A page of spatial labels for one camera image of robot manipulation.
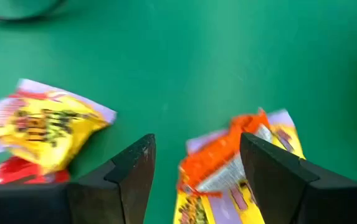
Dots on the red Kit Kat candy pack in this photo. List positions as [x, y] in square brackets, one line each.
[16, 171]

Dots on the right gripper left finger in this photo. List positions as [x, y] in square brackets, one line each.
[125, 193]

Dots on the yellow Sour Patch candy pack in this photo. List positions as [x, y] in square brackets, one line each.
[221, 208]
[50, 133]
[285, 133]

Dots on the green felt table mat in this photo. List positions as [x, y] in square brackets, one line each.
[197, 62]

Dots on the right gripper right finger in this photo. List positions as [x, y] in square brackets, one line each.
[278, 186]

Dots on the orange Reese's candy pack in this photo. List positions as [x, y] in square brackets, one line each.
[215, 155]

